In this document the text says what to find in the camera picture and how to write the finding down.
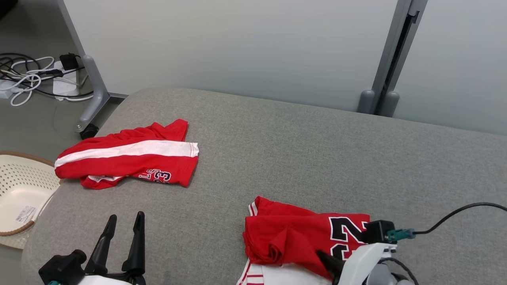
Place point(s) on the grey partition post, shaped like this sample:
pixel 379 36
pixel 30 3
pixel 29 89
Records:
pixel 392 47

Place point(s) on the black caster wheel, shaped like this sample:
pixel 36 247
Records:
pixel 89 131

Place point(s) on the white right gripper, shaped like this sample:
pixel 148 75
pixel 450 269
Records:
pixel 362 261

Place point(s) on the grey rounded post foot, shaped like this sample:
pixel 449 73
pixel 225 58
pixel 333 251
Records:
pixel 390 105
pixel 366 103

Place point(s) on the white power strip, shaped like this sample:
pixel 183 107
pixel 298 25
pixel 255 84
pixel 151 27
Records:
pixel 65 87

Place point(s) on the teal right camera connector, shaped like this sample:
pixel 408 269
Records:
pixel 402 235

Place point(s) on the grey partition support leg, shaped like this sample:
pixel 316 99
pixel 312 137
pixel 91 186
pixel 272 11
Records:
pixel 97 91

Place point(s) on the black power adapter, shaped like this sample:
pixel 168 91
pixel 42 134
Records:
pixel 70 62

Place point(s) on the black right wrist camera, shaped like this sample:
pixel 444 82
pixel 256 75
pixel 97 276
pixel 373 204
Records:
pixel 378 231

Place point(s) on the red white jersey shirt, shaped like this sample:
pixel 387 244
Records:
pixel 285 233

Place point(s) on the small white power box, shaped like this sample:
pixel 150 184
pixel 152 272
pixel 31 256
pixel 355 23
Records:
pixel 5 92

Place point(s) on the cream perforated laundry basket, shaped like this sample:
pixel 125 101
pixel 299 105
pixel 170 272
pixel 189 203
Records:
pixel 23 198

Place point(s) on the red white striped shorts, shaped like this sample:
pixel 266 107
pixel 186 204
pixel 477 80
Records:
pixel 119 166

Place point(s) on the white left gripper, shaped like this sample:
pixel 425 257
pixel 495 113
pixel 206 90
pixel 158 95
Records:
pixel 111 280

